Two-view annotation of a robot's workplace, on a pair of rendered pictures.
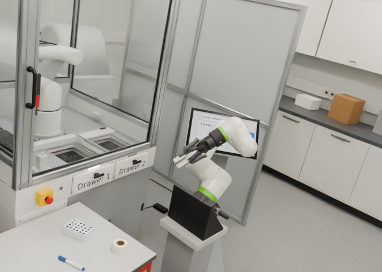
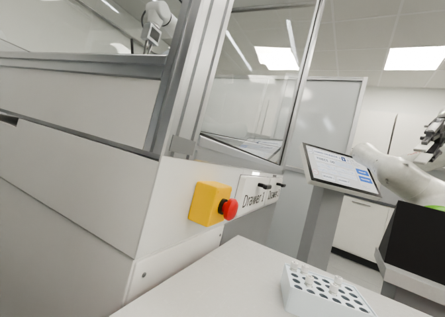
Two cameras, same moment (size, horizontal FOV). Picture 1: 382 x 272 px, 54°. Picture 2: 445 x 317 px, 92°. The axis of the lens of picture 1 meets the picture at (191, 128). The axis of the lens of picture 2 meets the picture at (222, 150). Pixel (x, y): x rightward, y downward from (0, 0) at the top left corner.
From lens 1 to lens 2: 170 cm
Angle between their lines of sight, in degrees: 22
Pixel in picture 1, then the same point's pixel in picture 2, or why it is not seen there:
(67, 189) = not seen: hidden behind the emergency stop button
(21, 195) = (169, 179)
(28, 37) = not seen: outside the picture
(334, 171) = (359, 233)
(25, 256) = not seen: outside the picture
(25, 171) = (196, 102)
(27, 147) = (216, 26)
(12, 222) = (118, 283)
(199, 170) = (420, 180)
